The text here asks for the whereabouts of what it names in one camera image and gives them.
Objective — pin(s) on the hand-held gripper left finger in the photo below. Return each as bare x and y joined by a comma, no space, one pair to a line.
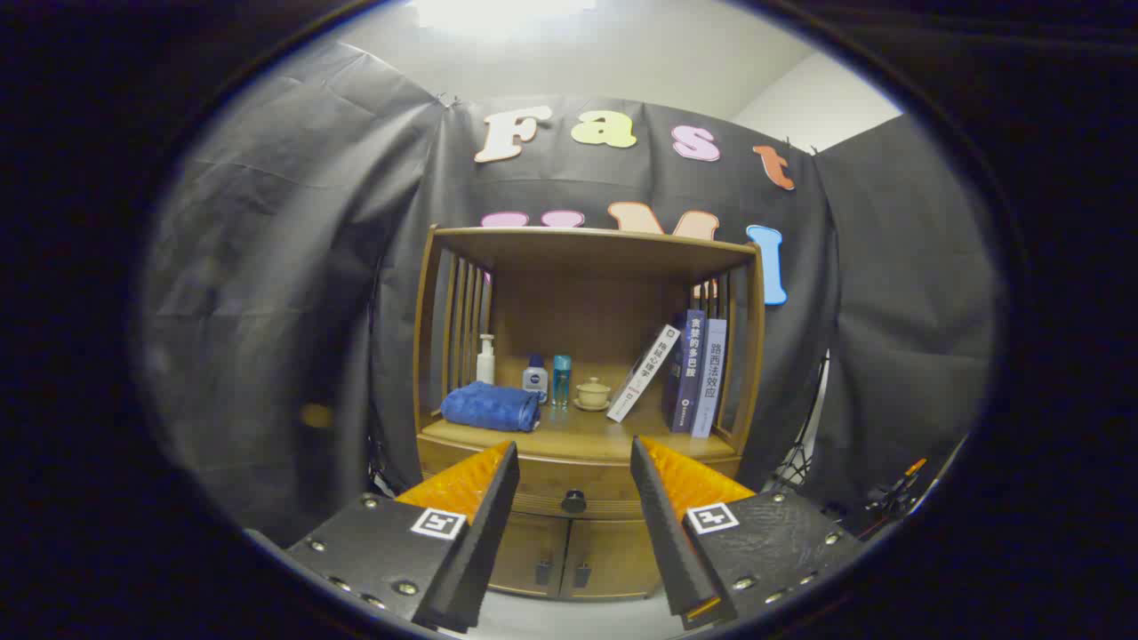
489,524

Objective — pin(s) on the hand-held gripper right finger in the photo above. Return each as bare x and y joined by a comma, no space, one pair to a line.
662,524

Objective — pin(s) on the black round drawer knob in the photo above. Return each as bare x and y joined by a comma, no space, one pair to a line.
573,501

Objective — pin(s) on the wooden drawer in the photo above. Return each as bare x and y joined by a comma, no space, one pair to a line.
578,471

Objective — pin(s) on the wooden cabinet door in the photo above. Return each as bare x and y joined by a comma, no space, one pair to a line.
533,542
613,551

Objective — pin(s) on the wooden countertop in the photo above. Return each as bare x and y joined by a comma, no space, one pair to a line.
578,431

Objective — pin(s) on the wooden cabinet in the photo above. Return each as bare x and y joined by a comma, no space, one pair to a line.
587,302

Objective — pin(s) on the blue folded towel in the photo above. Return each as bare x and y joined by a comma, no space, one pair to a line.
489,407

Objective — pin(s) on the beige lidded teacup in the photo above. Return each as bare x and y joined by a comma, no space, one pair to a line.
593,393

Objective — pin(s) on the white bottle with blue cap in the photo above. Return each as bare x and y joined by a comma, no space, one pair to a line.
534,382

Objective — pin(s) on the pale lilac book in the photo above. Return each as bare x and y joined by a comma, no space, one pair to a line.
711,382

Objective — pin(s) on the white book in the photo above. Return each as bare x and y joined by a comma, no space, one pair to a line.
642,373

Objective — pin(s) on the dark blue book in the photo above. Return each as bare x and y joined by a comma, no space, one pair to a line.
685,373

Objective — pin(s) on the white pump bottle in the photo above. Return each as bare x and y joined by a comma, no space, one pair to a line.
485,366

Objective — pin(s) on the clear blue bottle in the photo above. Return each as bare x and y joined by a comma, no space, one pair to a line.
561,382

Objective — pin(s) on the black and orange clamp device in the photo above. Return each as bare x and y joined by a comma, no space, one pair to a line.
911,471

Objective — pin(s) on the black backdrop cloth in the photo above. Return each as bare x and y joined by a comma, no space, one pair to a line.
267,267

